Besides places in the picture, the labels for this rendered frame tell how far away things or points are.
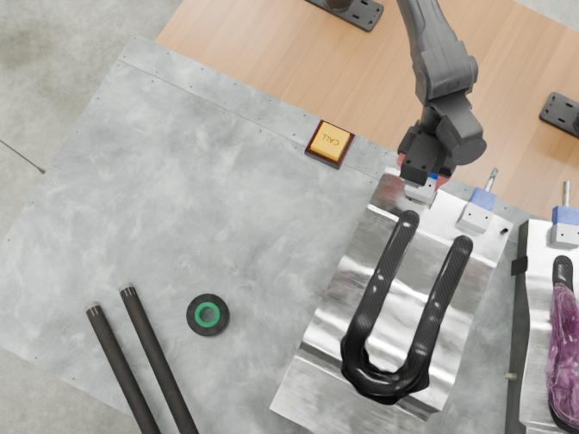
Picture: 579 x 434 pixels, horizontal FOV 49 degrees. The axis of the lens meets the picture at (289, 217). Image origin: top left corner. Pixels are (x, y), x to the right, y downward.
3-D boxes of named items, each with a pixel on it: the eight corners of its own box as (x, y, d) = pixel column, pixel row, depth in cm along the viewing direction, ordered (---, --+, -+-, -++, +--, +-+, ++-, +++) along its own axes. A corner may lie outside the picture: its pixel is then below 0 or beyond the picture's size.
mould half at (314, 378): (380, 179, 129) (390, 157, 116) (498, 234, 126) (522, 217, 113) (270, 407, 118) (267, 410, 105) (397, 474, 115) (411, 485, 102)
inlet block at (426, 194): (432, 133, 120) (432, 123, 115) (457, 141, 119) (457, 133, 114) (406, 195, 119) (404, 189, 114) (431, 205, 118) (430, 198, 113)
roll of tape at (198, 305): (193, 342, 121) (190, 340, 118) (184, 301, 123) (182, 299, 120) (233, 331, 121) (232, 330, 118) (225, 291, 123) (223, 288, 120)
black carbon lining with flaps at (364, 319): (401, 208, 121) (409, 194, 111) (478, 244, 119) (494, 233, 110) (321, 376, 113) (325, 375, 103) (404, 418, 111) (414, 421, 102)
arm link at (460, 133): (495, 155, 98) (507, 98, 88) (444, 172, 97) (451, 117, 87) (461, 107, 104) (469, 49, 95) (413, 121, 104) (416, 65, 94)
